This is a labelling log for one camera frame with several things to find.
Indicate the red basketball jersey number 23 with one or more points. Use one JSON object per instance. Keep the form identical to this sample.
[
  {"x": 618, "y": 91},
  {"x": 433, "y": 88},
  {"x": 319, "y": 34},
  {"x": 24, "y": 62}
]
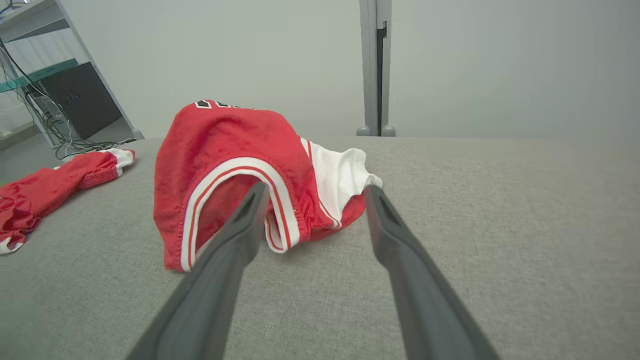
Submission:
[{"x": 225, "y": 140}]

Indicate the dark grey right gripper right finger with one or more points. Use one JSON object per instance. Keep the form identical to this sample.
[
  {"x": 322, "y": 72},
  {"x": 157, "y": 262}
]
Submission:
[{"x": 420, "y": 290}]

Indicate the grey metal post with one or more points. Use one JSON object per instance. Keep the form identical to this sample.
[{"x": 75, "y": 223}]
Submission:
[{"x": 370, "y": 60}]

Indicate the green shelf board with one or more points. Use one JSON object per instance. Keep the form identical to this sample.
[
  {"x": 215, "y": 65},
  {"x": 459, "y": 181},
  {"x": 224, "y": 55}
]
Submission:
[{"x": 50, "y": 72}]

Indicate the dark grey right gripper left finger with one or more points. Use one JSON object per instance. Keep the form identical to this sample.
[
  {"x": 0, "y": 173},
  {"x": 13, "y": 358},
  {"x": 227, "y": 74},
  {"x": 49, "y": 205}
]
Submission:
[{"x": 220, "y": 270}]

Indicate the red basketball shorts white trim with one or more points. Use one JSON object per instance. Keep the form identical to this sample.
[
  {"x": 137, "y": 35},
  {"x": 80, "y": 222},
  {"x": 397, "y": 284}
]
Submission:
[{"x": 30, "y": 195}]

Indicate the grey metal shelf rack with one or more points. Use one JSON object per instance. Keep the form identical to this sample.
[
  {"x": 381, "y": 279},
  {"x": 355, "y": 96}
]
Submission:
[{"x": 30, "y": 25}]

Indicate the black computer tower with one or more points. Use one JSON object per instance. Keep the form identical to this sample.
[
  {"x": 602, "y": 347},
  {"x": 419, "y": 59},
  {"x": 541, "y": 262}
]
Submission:
[{"x": 85, "y": 100}]

